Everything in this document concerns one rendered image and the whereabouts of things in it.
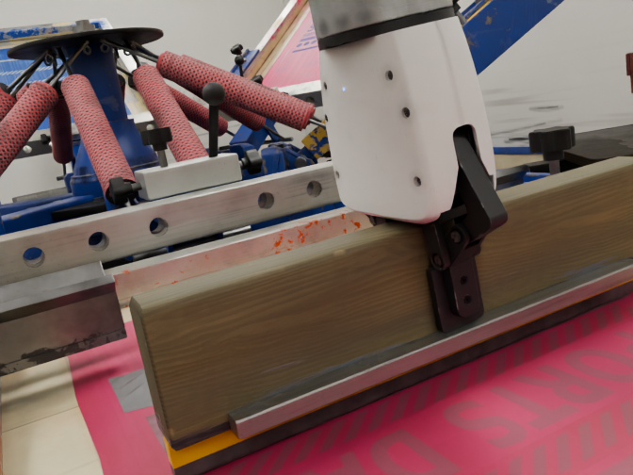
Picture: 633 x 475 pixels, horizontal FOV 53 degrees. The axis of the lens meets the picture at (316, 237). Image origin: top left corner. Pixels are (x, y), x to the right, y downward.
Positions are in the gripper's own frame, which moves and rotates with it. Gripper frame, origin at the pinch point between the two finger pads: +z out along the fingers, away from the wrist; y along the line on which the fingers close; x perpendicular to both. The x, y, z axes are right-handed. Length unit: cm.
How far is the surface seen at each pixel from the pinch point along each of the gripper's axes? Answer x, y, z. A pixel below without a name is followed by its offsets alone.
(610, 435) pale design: 0.4, 11.3, 5.4
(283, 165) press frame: 27, -81, 3
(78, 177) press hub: -7, -102, -4
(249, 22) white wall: 178, -433, -54
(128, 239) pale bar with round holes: -10.3, -42.8, -0.4
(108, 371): -18.2, -19.1, 4.4
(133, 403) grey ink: -17.8, -11.3, 4.2
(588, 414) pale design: 1.2, 9.3, 5.5
